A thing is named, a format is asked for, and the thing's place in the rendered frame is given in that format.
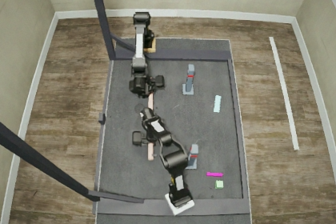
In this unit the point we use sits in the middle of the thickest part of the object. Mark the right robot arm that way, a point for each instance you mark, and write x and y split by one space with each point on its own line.
174 162

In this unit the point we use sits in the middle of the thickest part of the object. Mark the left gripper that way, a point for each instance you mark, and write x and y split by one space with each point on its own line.
158 81

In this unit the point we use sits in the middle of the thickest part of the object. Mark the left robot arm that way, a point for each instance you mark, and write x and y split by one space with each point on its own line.
139 62

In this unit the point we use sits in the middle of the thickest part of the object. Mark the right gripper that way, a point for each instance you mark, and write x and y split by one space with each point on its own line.
136 139

